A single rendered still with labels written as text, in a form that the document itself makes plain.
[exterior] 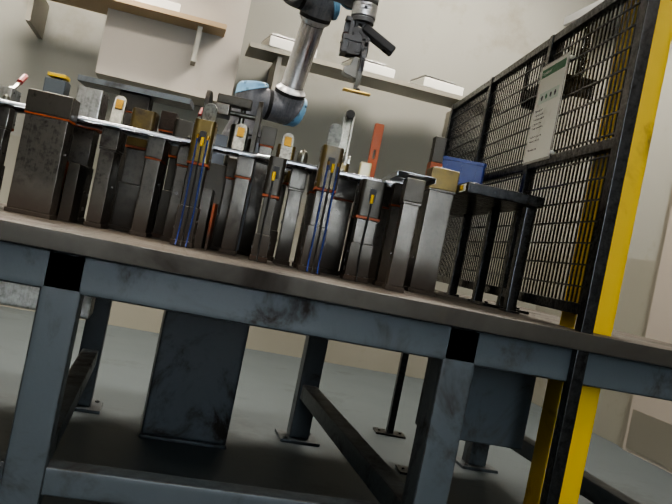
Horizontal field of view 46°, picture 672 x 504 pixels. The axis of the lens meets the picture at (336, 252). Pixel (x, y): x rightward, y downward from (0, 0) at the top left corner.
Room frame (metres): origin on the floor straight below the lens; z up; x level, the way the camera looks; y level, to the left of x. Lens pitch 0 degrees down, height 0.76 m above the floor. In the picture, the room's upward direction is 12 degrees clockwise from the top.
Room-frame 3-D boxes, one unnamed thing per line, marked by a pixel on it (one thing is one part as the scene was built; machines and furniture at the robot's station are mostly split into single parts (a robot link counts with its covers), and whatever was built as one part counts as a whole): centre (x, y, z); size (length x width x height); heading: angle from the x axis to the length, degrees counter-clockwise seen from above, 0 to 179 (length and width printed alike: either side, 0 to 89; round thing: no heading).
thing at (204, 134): (2.16, 0.41, 0.87); 0.12 x 0.07 x 0.35; 6
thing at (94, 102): (2.49, 0.84, 0.90); 0.13 x 0.08 x 0.41; 6
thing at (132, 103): (2.65, 0.75, 0.92); 0.10 x 0.08 x 0.45; 96
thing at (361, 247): (2.19, -0.06, 0.84); 0.12 x 0.07 x 0.28; 6
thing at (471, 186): (2.63, -0.38, 1.02); 0.90 x 0.22 x 0.03; 6
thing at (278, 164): (2.19, 0.21, 0.84); 0.10 x 0.05 x 0.29; 6
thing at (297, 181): (2.38, 0.15, 0.84); 0.05 x 0.05 x 0.29; 6
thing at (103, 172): (2.32, 0.70, 0.84); 0.12 x 0.05 x 0.29; 6
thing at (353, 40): (2.38, 0.07, 1.41); 0.09 x 0.08 x 0.12; 96
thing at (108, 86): (2.65, 0.75, 1.16); 0.37 x 0.14 x 0.02; 96
